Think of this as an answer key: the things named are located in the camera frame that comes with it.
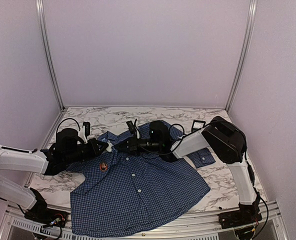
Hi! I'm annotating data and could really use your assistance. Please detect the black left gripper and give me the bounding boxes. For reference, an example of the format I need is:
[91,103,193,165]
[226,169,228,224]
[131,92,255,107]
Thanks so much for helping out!
[64,137,108,166]

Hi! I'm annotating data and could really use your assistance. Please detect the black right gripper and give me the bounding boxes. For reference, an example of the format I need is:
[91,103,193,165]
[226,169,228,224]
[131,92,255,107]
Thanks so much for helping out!
[114,135,161,156]

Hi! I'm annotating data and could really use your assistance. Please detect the blue checked button shirt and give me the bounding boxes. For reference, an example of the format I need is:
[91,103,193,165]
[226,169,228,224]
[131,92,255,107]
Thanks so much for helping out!
[65,122,215,232]

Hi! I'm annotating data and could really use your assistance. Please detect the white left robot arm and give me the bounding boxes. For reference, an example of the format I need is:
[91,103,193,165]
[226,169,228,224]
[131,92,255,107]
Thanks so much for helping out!
[0,127,113,223]

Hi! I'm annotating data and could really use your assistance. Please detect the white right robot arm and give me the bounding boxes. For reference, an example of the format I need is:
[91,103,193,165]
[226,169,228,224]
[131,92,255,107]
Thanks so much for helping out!
[115,116,260,224]

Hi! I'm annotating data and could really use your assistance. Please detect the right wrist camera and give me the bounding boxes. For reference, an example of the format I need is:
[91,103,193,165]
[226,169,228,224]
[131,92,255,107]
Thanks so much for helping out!
[126,120,141,139]

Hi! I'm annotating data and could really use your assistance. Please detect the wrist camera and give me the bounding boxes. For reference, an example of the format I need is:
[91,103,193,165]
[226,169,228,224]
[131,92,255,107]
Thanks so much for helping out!
[78,121,91,144]
[126,120,141,139]

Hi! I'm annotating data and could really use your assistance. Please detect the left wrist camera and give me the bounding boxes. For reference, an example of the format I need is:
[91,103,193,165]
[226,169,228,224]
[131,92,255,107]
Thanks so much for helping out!
[78,121,91,144]

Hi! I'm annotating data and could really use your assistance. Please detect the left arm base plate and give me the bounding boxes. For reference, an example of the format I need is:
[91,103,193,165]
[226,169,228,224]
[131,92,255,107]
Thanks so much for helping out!
[24,208,68,228]

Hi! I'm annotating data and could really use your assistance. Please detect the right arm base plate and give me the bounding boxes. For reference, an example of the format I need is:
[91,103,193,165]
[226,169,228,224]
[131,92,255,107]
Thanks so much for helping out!
[218,198,263,229]

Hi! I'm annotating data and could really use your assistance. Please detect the aluminium front rail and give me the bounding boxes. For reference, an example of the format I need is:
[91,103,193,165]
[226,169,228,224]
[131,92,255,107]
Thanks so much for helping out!
[0,201,290,240]

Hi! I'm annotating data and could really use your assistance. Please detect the left aluminium frame post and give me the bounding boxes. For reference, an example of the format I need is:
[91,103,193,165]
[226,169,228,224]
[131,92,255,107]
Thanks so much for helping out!
[36,0,65,112]

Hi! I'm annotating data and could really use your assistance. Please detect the aluminium frame post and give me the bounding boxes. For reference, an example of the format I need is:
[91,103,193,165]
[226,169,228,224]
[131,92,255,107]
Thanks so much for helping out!
[36,0,65,112]
[225,0,258,114]

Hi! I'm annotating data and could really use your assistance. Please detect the right aluminium frame post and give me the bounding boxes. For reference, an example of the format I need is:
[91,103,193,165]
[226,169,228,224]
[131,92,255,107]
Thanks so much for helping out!
[225,0,258,114]

